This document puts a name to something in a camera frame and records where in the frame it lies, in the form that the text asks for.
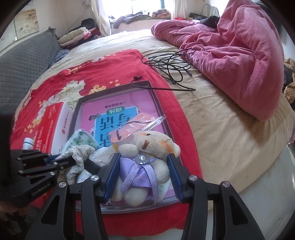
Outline red tissue box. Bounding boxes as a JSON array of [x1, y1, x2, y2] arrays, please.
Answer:
[[34, 102, 74, 155]]

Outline grey quilted headboard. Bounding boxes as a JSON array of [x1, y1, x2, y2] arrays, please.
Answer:
[[1, 28, 62, 109]]

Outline clothes pile on chair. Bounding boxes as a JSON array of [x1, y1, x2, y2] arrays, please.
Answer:
[[282, 58, 294, 109]]

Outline white floral scrunchie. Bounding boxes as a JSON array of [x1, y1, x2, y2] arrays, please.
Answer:
[[55, 145, 95, 185]]

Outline green white tissue pack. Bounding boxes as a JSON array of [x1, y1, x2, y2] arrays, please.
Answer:
[[62, 129, 99, 153]]

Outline white supplement bottle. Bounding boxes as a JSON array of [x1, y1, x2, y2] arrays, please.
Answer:
[[22, 138, 35, 150]]

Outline teddy bear purple dress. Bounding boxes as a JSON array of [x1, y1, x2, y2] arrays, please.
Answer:
[[110, 131, 181, 207]]

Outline yellow white snack bag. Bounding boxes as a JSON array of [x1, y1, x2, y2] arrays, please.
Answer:
[[89, 146, 116, 167]]

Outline black coiled cable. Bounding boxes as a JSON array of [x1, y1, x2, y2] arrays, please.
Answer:
[[130, 48, 197, 92]]

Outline grey tray with pink book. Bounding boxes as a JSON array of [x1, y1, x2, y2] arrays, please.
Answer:
[[69, 81, 177, 213]]

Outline clothes on window sill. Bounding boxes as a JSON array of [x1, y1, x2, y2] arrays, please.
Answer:
[[113, 8, 171, 29]]

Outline pink crumpled duvet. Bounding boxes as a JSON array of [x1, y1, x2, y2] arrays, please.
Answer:
[[151, 1, 284, 121]]

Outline beige bed sheet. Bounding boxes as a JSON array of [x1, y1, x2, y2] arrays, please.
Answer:
[[13, 28, 295, 208]]

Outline red floral blanket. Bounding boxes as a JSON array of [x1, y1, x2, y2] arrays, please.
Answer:
[[11, 49, 202, 236]]

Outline pink item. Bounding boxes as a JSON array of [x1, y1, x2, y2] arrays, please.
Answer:
[[107, 113, 166, 145]]

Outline wall painting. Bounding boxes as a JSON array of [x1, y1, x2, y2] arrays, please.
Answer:
[[1, 1, 39, 51]]

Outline folded clothes pile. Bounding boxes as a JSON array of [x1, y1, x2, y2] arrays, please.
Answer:
[[58, 18, 102, 50]]

